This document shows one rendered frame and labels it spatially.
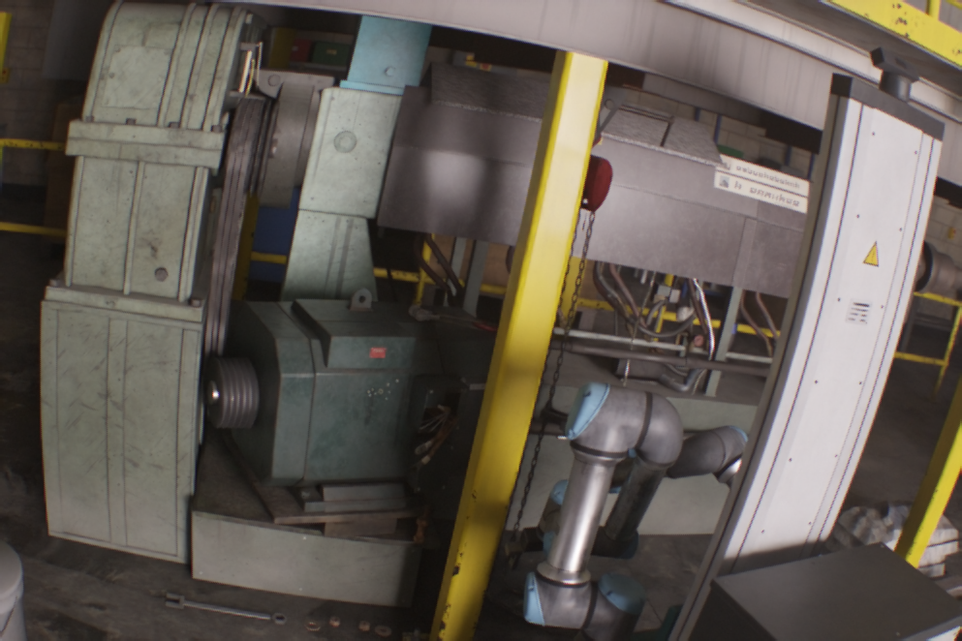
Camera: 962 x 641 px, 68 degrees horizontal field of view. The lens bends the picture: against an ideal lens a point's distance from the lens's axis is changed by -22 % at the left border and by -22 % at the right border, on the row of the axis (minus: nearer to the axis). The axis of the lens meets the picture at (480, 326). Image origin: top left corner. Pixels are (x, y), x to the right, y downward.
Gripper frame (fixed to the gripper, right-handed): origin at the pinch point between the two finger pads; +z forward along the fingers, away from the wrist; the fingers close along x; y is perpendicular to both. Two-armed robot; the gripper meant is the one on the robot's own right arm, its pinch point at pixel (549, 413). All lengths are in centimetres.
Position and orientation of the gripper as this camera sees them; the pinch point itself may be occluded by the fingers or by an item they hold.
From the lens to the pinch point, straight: 268.6
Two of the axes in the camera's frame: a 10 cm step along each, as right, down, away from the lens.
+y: -2.0, 9.4, 2.8
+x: 5.0, -1.5, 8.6
